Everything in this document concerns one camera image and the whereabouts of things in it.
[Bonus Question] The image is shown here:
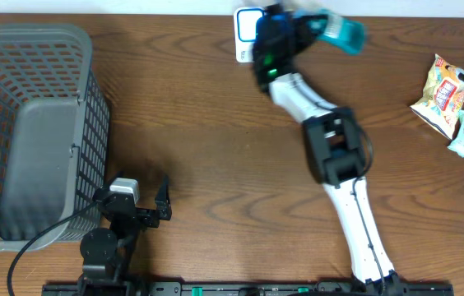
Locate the blue mouthwash bottle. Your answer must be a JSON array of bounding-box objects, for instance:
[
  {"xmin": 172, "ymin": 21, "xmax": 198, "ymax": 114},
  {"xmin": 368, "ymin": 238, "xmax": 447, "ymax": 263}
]
[{"xmin": 294, "ymin": 8, "xmax": 366, "ymax": 55}]

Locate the white snack bag red label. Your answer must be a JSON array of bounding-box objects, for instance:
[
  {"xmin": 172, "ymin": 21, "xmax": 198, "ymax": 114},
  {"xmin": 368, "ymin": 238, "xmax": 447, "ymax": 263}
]
[{"xmin": 410, "ymin": 54, "xmax": 464, "ymax": 140}]

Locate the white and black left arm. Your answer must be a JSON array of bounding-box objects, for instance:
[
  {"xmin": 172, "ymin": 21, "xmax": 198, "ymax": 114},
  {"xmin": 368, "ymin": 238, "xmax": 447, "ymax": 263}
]
[{"xmin": 77, "ymin": 177, "xmax": 172, "ymax": 295}]

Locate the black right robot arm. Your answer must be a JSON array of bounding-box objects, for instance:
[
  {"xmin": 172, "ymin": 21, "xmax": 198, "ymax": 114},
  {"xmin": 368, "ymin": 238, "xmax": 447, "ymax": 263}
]
[{"xmin": 252, "ymin": 4, "xmax": 405, "ymax": 295}]

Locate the white barcode scanner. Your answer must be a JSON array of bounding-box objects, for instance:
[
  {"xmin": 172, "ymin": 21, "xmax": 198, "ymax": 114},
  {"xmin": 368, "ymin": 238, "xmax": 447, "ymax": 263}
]
[{"xmin": 233, "ymin": 7, "xmax": 264, "ymax": 63}]

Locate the grey plastic shopping basket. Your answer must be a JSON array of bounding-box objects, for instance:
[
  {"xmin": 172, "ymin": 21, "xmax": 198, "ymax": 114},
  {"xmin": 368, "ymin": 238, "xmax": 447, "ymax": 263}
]
[{"xmin": 0, "ymin": 24, "xmax": 109, "ymax": 252}]

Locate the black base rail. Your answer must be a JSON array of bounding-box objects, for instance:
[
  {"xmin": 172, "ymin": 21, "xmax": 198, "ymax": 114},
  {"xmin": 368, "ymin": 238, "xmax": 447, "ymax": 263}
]
[{"xmin": 41, "ymin": 277, "xmax": 454, "ymax": 296}]

